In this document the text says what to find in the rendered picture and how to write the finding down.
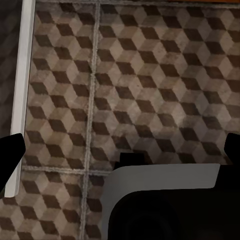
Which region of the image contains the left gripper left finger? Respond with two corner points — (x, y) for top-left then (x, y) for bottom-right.
(0, 133), (26, 193)

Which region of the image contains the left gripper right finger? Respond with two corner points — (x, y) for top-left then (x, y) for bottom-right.
(224, 133), (240, 173)

